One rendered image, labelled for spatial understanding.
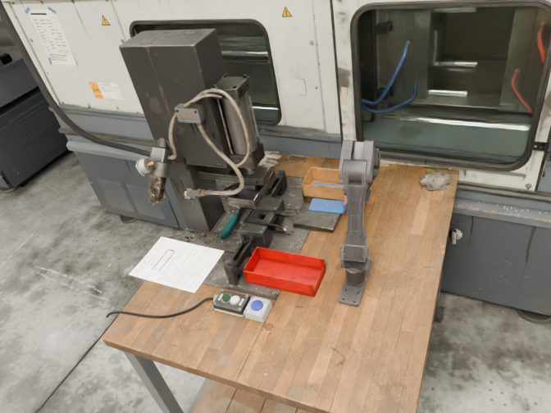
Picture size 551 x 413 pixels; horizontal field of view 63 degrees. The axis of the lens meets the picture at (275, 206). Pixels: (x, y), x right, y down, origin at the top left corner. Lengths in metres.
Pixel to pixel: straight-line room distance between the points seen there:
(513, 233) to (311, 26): 1.23
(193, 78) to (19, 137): 3.26
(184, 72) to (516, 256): 1.65
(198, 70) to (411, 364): 1.01
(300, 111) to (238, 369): 1.22
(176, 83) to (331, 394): 0.99
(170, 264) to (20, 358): 1.55
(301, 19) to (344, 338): 1.23
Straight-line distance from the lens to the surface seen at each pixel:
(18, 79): 4.54
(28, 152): 4.60
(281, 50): 2.04
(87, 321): 3.04
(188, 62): 1.38
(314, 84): 2.04
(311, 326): 1.42
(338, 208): 1.75
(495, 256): 2.32
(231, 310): 1.48
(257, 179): 1.53
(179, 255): 1.76
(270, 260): 1.62
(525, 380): 2.46
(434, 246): 1.64
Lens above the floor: 2.05
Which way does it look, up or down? 38 degrees down
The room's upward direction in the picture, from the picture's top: 12 degrees counter-clockwise
